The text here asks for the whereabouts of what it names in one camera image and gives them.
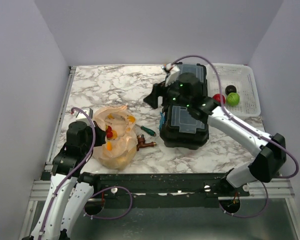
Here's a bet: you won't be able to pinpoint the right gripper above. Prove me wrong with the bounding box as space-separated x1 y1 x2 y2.
143 75 191 110

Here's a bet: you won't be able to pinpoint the orange translucent plastic bag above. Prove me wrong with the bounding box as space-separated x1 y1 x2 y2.
92 105 138 161

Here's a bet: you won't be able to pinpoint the red fake apple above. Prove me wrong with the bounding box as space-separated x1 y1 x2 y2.
212 93 226 104

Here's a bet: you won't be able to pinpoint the green fake guava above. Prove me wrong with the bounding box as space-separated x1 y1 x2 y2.
226 93 240 107

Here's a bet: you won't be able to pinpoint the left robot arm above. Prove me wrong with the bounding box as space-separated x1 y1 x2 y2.
26 121 106 240

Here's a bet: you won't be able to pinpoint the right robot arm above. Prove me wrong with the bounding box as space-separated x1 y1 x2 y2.
143 72 287 196

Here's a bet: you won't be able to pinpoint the red fake cherry tomatoes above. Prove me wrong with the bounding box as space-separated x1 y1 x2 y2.
105 125 118 140

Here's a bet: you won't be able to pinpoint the orange fake fruit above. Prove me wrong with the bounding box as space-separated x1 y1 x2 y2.
106 141 113 151

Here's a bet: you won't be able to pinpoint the yellow fake lemon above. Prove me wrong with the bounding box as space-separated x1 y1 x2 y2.
99 148 137 171

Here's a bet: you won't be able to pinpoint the dark brown fake fruit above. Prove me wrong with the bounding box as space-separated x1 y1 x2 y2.
225 85 237 96

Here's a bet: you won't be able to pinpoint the black plastic toolbox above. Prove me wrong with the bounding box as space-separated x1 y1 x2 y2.
159 62 209 150

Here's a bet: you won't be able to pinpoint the brown water tap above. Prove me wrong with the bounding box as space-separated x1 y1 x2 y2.
136 134 157 151

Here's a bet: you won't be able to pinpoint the white plastic basket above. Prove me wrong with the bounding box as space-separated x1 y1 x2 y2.
213 63 261 119

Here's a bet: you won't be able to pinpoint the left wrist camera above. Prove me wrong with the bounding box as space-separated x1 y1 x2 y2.
73 108 94 125

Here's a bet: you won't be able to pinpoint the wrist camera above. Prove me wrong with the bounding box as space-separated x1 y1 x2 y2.
161 63 180 87
73 108 94 125

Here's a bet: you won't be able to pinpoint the green handled screwdriver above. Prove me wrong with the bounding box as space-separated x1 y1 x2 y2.
135 123 156 137

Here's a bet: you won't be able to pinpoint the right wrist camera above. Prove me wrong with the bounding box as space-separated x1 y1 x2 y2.
161 63 180 87

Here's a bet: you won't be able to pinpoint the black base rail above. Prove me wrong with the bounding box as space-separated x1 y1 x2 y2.
84 173 250 213

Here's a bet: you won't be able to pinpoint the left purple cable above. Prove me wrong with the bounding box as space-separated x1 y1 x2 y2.
38 106 133 236

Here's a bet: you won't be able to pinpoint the purple cable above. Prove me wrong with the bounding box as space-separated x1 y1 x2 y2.
170 54 300 218
38 106 133 236

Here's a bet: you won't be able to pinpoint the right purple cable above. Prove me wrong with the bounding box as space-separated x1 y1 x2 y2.
170 54 300 218

